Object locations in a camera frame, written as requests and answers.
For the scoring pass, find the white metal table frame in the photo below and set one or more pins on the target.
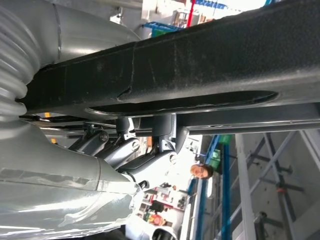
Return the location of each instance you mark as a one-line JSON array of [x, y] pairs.
[[244, 198]]

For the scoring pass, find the person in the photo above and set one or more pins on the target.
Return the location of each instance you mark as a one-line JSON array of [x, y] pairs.
[[200, 171]]

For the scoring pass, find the green plastic crate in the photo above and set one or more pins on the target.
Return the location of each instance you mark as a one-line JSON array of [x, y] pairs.
[[215, 159]]

